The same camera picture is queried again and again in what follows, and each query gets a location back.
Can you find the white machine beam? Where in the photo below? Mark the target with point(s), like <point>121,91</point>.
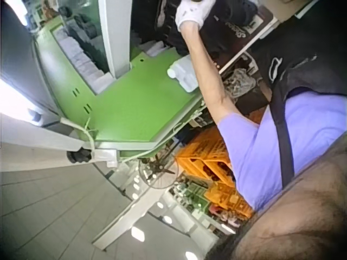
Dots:
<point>40,135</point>

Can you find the grey crumpled cloth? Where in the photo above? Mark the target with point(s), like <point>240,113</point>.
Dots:
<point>240,82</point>

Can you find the small pile of white sheets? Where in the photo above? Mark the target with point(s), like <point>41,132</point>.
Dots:
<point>153,48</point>

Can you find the person's left hand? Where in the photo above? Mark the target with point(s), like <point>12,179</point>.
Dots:
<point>189,16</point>

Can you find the tan cardboard box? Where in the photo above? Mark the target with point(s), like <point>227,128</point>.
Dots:
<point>292,6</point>

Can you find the row of black packets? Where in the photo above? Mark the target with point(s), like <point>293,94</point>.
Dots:
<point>84,27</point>

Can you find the white machine column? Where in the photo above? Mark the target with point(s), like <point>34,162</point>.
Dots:
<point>116,40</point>

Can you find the white plastic jug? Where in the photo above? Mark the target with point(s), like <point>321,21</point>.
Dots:
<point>183,73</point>

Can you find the orange plastic crate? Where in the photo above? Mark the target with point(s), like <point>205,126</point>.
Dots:
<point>206,157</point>
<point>230,200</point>

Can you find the person's left fingers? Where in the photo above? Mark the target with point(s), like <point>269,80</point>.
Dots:
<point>206,10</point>

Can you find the dark grey machine panel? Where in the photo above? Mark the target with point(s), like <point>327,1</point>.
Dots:
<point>19,54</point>

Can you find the row of white packets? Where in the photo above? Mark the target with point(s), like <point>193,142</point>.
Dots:
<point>81,62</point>

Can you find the black printed garment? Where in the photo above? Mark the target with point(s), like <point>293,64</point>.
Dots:
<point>230,24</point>

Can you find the green work table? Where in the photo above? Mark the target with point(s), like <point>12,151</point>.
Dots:
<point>135,103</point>

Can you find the black round knob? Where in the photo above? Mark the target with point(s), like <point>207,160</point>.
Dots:
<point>78,155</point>

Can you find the shelf of mixed goods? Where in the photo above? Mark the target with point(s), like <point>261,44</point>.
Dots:
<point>195,197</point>

